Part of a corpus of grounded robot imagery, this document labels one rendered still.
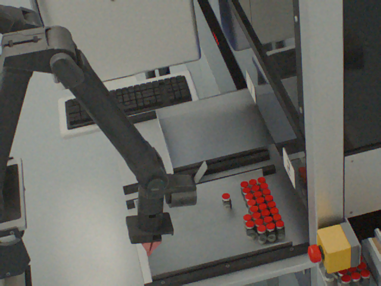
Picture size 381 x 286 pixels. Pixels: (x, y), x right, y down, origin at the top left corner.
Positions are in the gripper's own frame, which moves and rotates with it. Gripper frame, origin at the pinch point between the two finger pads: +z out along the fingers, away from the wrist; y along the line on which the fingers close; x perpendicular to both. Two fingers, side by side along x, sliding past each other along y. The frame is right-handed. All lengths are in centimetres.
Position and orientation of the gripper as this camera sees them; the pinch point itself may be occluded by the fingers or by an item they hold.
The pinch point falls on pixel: (148, 251)
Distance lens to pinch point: 181.8
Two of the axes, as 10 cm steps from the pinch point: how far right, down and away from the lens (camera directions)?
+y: 9.8, -0.8, 2.0
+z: -0.6, 7.8, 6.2
